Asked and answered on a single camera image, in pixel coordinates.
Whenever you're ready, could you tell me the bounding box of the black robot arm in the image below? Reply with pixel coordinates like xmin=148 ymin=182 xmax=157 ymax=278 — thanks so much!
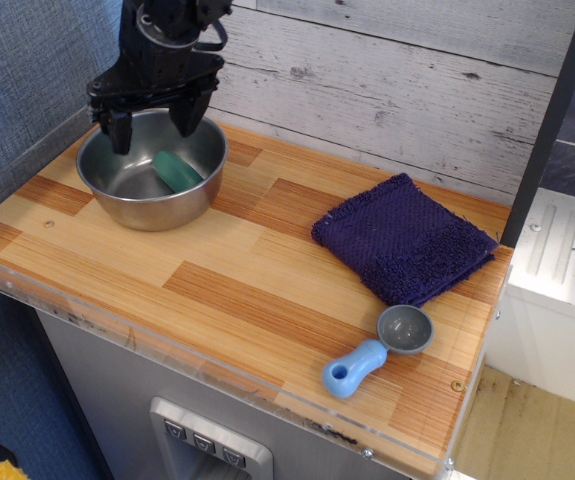
xmin=87 ymin=0 xmax=232 ymax=155

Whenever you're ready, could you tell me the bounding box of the yellow object at corner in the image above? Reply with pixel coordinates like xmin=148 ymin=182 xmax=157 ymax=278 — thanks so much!
xmin=0 ymin=462 xmax=28 ymax=480

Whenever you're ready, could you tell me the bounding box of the silver dispenser button panel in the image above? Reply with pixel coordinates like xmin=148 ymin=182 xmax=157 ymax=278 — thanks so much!
xmin=150 ymin=397 xmax=274 ymax=479

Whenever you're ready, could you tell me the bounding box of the dark blue folded napkin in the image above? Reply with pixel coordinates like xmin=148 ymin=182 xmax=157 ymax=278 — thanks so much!
xmin=311 ymin=174 xmax=498 ymax=307

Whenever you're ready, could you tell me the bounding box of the blue grey measuring scoop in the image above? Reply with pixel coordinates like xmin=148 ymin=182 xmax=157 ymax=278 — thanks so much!
xmin=322 ymin=305 xmax=435 ymax=399

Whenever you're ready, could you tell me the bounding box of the white ribbed drainboard unit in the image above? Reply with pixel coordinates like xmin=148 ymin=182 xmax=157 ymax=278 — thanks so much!
xmin=486 ymin=189 xmax=575 ymax=402

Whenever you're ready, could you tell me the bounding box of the black vertical frame post right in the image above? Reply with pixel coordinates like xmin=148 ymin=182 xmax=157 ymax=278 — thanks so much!
xmin=501 ymin=29 xmax=575 ymax=248

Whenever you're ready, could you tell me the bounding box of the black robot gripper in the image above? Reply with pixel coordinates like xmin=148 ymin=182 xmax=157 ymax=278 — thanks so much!
xmin=87 ymin=9 xmax=225 ymax=154

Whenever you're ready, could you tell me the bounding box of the stainless steel bowl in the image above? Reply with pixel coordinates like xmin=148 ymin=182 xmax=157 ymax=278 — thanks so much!
xmin=76 ymin=109 xmax=228 ymax=231

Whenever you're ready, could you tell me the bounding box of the green oblong toy item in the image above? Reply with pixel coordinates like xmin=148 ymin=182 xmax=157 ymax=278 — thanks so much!
xmin=152 ymin=151 xmax=203 ymax=193

